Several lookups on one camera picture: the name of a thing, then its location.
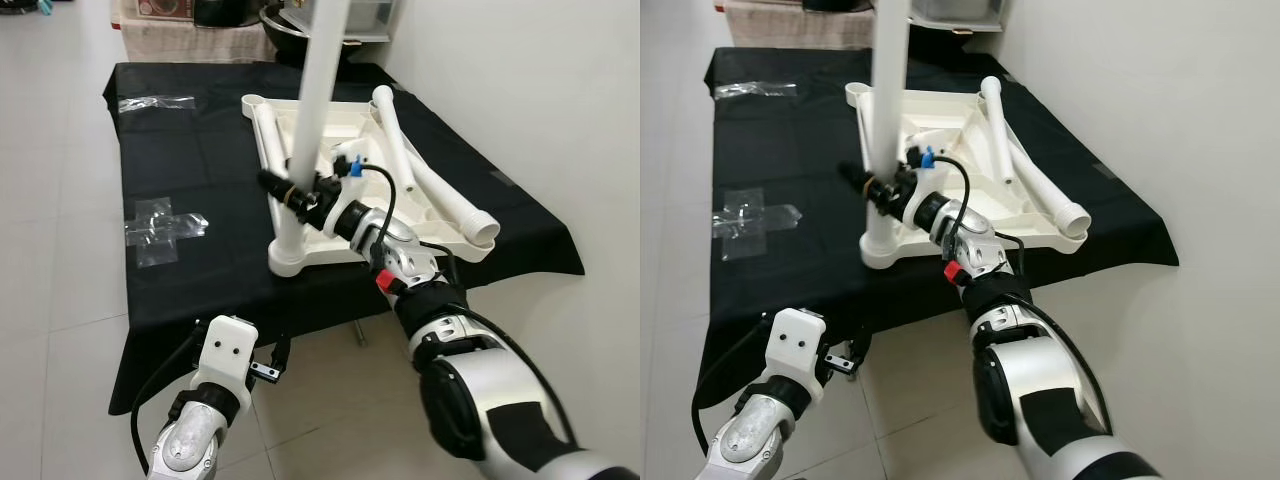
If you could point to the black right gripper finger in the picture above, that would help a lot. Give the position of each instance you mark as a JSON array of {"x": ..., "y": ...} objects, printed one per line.
[
  {"x": 268, "y": 185},
  {"x": 848, "y": 176}
]

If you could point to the white plastic table leg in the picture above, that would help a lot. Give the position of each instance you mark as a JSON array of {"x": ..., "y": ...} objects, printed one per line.
[
  {"x": 862, "y": 130},
  {"x": 315, "y": 90},
  {"x": 888, "y": 90},
  {"x": 268, "y": 135},
  {"x": 998, "y": 130},
  {"x": 1050, "y": 195},
  {"x": 394, "y": 135},
  {"x": 455, "y": 205}
]

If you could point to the white plastic children table top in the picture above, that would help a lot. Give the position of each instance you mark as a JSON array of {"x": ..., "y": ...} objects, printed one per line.
[
  {"x": 450, "y": 230},
  {"x": 1040, "y": 225}
]

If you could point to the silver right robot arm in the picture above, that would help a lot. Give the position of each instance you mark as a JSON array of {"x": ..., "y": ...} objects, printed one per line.
[
  {"x": 1040, "y": 380},
  {"x": 480, "y": 380}
]

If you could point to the metal folding table leg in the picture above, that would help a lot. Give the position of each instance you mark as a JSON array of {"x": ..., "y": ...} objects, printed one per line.
[{"x": 357, "y": 332}]

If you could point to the black tablecloth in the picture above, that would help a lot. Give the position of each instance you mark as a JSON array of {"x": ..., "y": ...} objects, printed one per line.
[
  {"x": 180, "y": 150},
  {"x": 770, "y": 150}
]

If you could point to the cross-shaped clear tape patch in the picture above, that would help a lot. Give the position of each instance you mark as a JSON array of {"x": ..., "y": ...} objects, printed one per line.
[
  {"x": 165, "y": 228},
  {"x": 755, "y": 220}
]

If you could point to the clear tape strip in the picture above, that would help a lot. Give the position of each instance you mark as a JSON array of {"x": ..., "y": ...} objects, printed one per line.
[
  {"x": 158, "y": 103},
  {"x": 755, "y": 89}
]

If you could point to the beige cloth covered bench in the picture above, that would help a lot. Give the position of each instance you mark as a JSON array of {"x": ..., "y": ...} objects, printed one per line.
[
  {"x": 790, "y": 28},
  {"x": 190, "y": 42}
]

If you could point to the black bag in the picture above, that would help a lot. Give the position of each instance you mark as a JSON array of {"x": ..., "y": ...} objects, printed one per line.
[
  {"x": 228, "y": 10},
  {"x": 835, "y": 5}
]

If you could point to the small grey tape patch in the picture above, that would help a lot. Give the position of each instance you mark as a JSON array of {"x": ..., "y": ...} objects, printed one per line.
[
  {"x": 502, "y": 179},
  {"x": 1105, "y": 169}
]

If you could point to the clear plastic storage box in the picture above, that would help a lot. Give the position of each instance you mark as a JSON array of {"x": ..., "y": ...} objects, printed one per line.
[
  {"x": 960, "y": 10},
  {"x": 375, "y": 15}
]

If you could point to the red printed box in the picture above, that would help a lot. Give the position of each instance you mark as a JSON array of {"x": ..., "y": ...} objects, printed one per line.
[{"x": 165, "y": 8}]

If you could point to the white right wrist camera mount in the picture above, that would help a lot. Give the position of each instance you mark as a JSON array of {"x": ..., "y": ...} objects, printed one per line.
[
  {"x": 925, "y": 195},
  {"x": 348, "y": 160}
]

